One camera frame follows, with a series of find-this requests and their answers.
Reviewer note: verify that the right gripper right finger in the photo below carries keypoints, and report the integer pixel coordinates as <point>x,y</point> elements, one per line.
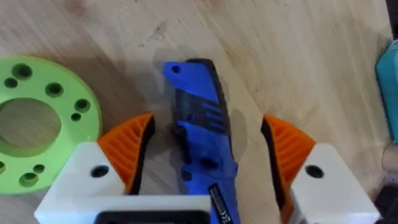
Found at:
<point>298,161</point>

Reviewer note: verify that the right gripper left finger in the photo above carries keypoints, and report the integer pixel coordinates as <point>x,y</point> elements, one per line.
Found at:
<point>124,152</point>

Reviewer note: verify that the blue electric screwdriver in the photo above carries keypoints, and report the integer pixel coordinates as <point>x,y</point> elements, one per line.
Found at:
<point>202,133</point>

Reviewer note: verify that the green disc with holes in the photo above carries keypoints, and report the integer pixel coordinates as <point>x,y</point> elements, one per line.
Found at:
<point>46,124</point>

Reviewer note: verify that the teal box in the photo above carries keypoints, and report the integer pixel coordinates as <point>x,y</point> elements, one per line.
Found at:
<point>388,90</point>

